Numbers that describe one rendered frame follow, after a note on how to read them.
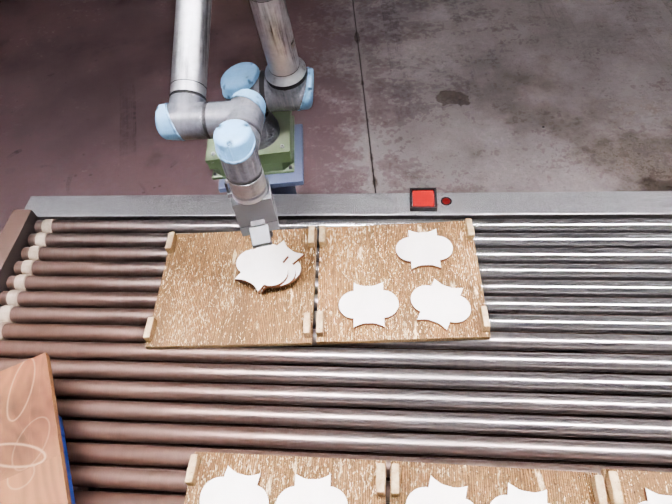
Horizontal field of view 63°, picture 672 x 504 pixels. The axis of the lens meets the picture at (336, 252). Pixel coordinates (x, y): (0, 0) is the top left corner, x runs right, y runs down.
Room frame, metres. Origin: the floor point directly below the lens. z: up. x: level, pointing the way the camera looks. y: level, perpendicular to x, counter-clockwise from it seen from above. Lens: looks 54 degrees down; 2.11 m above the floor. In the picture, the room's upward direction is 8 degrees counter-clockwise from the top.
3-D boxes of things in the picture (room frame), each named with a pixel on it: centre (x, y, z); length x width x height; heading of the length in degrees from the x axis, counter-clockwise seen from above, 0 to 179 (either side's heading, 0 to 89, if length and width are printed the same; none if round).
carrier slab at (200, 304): (0.81, 0.27, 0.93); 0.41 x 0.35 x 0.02; 82
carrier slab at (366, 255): (0.76, -0.15, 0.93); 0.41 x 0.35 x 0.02; 83
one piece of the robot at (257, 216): (0.79, 0.16, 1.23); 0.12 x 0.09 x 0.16; 4
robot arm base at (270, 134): (1.35, 0.20, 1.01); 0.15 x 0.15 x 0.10
